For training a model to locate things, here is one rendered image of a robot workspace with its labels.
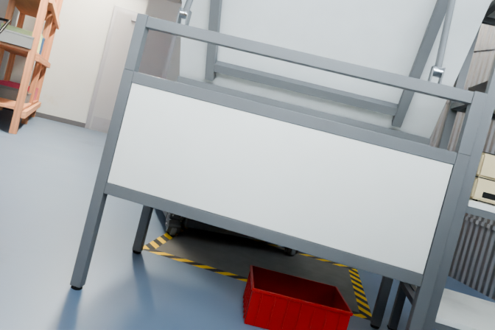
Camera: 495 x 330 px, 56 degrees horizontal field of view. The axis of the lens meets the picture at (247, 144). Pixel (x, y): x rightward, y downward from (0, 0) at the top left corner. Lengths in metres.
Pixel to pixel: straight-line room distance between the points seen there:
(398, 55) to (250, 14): 0.63
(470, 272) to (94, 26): 6.86
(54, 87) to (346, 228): 7.38
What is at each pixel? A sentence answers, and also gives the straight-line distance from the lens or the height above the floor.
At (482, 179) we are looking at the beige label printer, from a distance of 1.95.
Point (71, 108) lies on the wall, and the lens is 8.53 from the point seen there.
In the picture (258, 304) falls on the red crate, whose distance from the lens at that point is 1.83.
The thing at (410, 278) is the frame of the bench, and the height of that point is 0.38.
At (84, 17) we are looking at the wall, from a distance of 8.60.
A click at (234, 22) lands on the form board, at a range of 2.05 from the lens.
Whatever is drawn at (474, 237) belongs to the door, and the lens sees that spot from 3.88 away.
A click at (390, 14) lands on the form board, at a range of 1.94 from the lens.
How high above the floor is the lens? 0.71
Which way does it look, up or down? 2 degrees down
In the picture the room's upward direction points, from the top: 15 degrees clockwise
